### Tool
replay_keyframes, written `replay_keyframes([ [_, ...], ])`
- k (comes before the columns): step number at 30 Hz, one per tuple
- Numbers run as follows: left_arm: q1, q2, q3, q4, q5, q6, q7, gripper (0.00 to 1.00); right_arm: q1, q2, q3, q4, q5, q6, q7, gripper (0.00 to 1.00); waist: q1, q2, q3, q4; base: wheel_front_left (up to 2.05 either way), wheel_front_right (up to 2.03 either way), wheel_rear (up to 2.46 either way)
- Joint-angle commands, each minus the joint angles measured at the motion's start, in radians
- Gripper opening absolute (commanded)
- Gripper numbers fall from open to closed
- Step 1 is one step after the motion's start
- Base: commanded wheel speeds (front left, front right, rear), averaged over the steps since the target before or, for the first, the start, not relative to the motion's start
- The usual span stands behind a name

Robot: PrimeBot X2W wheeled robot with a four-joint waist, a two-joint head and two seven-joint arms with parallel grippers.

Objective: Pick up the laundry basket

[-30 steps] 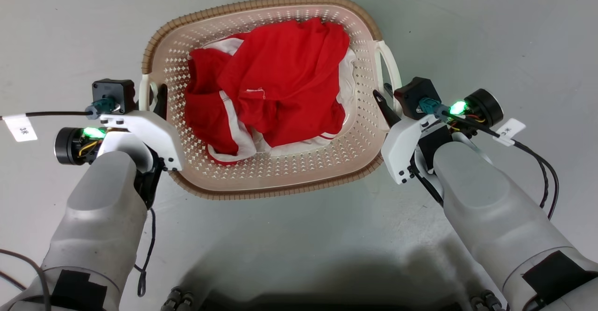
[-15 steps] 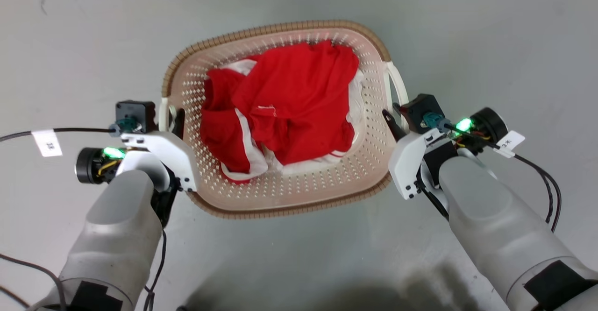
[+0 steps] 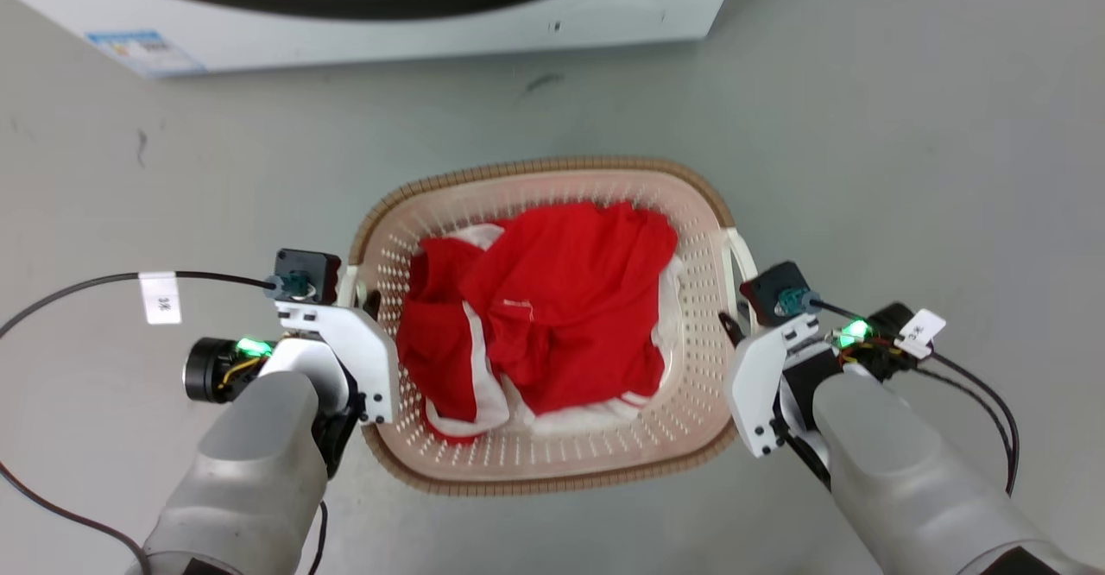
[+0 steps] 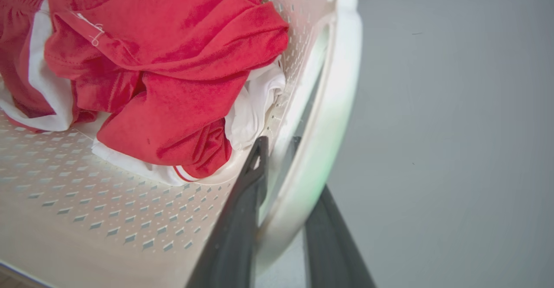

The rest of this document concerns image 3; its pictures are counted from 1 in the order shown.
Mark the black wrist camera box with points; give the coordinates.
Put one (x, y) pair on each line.
(775, 290)
(309, 269)

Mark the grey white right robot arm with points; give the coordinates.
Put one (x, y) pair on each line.
(906, 471)

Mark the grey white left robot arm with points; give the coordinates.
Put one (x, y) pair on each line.
(250, 463)

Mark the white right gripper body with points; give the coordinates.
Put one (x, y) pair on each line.
(755, 385)

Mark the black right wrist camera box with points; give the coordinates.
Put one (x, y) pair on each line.
(775, 290)

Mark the white washing machine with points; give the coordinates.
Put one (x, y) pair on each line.
(604, 5)

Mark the blue energy label sticker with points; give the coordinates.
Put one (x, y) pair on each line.
(142, 50)

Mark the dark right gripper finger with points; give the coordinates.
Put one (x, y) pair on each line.
(732, 330)

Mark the beige perforated laundry basket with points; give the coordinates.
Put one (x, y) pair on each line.
(552, 454)

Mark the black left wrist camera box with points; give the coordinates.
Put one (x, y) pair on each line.
(309, 269)

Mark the red garment with white trim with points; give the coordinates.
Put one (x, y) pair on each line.
(561, 299)

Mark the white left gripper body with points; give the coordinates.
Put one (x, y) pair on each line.
(358, 355)

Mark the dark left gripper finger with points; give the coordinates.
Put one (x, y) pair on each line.
(372, 306)

